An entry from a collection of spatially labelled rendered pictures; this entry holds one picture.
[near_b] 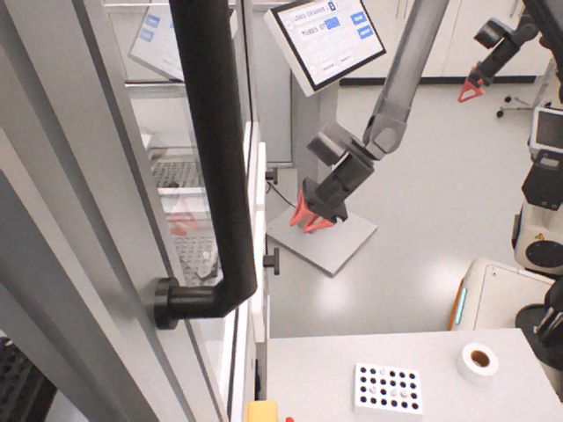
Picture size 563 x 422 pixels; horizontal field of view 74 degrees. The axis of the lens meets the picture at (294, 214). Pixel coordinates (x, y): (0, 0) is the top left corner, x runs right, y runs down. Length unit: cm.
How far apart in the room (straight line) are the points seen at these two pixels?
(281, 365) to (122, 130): 74
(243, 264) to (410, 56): 62
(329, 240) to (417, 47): 148
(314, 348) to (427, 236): 151
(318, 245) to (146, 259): 189
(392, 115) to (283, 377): 56
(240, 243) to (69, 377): 9
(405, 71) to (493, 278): 123
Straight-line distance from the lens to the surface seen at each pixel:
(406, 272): 206
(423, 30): 76
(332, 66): 152
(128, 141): 17
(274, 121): 250
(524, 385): 96
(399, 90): 72
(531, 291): 183
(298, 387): 84
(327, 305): 186
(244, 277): 17
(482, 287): 175
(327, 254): 202
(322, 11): 161
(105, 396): 22
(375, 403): 82
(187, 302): 20
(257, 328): 77
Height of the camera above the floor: 153
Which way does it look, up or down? 42 degrees down
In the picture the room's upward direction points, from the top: straight up
